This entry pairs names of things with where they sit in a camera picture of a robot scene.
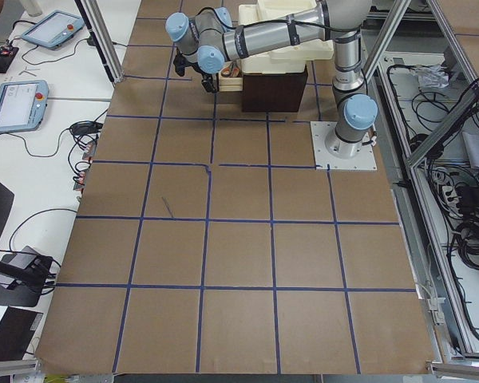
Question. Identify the dark brown wooden cabinet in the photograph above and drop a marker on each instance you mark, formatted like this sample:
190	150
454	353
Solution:
273	92

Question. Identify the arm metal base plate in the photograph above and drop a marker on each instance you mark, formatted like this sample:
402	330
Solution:
331	153

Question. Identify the aluminium frame post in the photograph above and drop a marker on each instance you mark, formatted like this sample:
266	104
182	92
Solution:
98	31

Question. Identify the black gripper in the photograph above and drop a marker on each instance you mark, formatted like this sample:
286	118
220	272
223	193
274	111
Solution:
206	77

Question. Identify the lower blue teach pendant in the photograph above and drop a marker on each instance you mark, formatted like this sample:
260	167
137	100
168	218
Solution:
22	105

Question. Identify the black monitor stand base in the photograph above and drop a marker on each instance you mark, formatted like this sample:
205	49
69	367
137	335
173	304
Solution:
24	277

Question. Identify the blue teach pendant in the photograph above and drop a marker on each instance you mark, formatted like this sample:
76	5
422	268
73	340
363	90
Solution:
22	105
54	29

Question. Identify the upper blue teach pendant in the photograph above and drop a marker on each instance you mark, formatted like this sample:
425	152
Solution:
54	29

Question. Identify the light wooden drawer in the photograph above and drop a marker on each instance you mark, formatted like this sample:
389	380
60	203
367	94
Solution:
231	84

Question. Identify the orange grey scissors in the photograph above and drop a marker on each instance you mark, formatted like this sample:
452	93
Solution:
231	70

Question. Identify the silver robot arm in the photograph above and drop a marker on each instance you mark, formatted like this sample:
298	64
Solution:
207	41

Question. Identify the cream plastic tray lid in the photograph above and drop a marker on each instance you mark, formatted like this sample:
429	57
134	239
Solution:
309	29

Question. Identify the cream plastic storage box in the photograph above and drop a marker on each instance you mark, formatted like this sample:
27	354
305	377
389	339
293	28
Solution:
271	60

